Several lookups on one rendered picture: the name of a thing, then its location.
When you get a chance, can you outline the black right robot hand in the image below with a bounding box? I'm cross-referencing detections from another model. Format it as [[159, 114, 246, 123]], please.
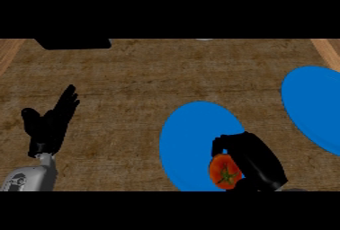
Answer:
[[210, 130, 290, 192]]

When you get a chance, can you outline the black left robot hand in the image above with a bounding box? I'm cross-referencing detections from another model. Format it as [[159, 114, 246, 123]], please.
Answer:
[[20, 84, 82, 159]]

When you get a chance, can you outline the red tomato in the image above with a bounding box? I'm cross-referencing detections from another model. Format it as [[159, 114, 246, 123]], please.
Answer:
[[209, 153, 244, 190]]

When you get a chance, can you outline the blue plate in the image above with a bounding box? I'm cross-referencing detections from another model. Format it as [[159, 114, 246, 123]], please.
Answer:
[[281, 66, 340, 157], [160, 101, 246, 192]]

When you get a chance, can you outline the black appliance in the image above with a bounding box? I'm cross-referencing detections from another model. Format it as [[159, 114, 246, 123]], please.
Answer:
[[33, 38, 113, 51]]

